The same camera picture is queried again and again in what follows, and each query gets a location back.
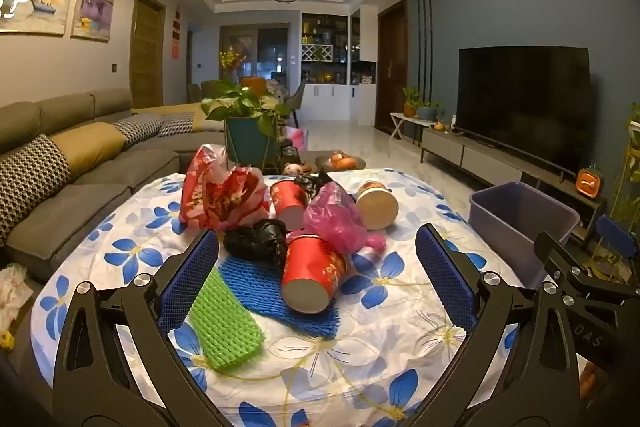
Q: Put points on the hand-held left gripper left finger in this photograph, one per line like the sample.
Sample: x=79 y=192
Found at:
x=187 y=279

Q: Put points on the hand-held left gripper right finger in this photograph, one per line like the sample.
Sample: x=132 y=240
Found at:
x=445 y=279

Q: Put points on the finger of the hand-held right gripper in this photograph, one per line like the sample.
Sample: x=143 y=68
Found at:
x=552 y=253
x=620 y=237

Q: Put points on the blue foam net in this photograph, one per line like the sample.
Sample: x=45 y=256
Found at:
x=250 y=287

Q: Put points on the green foam net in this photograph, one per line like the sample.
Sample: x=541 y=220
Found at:
x=225 y=332

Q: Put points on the black plastic bag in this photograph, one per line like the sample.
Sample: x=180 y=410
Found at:
x=255 y=239
x=310 y=183

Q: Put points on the red white plastic bag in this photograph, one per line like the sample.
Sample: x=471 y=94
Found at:
x=215 y=197

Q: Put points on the white printed paper cup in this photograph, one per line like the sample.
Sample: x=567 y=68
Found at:
x=376 y=207

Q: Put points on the red paper cup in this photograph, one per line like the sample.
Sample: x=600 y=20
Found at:
x=290 y=202
x=310 y=267

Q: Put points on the pink plastic bag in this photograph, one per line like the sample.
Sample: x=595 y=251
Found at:
x=330 y=217

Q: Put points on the person's right hand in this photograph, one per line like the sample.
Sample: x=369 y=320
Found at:
x=589 y=374

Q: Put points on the orange tissue box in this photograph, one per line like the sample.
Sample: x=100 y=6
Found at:
x=587 y=183

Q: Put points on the blue floral tablecloth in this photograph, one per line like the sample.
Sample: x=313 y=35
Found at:
x=400 y=357

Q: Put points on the grey television stand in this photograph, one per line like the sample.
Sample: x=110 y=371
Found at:
x=480 y=157

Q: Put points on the grey fabric sofa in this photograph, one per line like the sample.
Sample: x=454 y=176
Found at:
x=90 y=207

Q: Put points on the black flat television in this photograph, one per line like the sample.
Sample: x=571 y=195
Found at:
x=520 y=107

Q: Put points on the small animal figurine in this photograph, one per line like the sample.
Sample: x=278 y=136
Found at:
x=291 y=168

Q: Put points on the diamond patterned pillow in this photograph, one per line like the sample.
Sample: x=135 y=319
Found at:
x=177 y=124
x=137 y=129

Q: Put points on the pothos in teal pot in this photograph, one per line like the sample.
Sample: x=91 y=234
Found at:
x=250 y=137

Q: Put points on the fruit bowl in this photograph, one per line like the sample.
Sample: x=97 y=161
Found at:
x=342 y=162

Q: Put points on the yellow pillow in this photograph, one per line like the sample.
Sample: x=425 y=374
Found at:
x=87 y=147

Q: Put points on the yellow sofa throw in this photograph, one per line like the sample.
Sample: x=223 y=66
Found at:
x=190 y=112

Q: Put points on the white folding side table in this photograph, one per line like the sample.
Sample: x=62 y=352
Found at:
x=402 y=117

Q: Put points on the small potted plants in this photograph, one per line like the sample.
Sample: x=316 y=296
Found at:
x=425 y=109

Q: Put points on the white crumpled bag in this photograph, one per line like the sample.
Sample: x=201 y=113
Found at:
x=12 y=292

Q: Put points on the pink gift bag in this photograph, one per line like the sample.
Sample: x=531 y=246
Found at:
x=297 y=139

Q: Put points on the houndstooth pillow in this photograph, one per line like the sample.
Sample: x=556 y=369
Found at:
x=30 y=187

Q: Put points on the orange dining chair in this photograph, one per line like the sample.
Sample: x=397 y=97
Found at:
x=252 y=83

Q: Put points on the grey dining chair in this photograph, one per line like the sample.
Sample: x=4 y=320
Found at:
x=297 y=99

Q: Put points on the white display cabinet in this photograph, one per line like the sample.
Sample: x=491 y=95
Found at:
x=327 y=97

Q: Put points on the dark wooden door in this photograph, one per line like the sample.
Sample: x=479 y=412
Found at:
x=392 y=67

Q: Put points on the yellow flower bouquet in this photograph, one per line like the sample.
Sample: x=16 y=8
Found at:
x=231 y=59

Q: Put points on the light wooden door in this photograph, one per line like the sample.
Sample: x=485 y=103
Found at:
x=147 y=52

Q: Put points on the red hanging decoration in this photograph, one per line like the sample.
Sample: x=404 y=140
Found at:
x=176 y=32

